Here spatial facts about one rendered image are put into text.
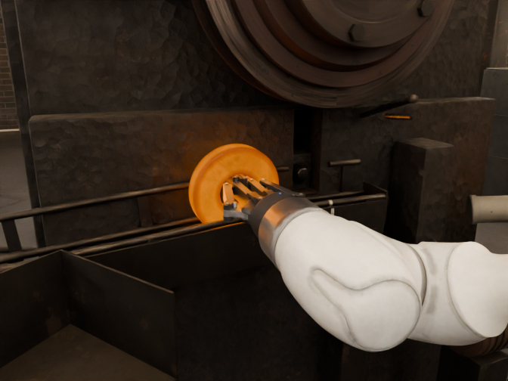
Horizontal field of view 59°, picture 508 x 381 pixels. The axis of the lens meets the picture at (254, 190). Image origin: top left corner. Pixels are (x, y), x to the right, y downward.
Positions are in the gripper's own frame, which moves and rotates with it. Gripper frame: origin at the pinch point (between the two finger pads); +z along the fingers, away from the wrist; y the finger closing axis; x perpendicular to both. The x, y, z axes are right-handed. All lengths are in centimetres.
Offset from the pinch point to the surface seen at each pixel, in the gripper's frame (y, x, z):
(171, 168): -9.5, 1.0, 7.0
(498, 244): 178, -81, 84
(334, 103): 16.7, 12.5, -2.3
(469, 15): 59, 28, 13
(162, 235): -13.2, -6.7, -3.1
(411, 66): 32.0, 18.5, -2.1
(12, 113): -103, -83, 604
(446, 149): 41.6, 3.0, -3.5
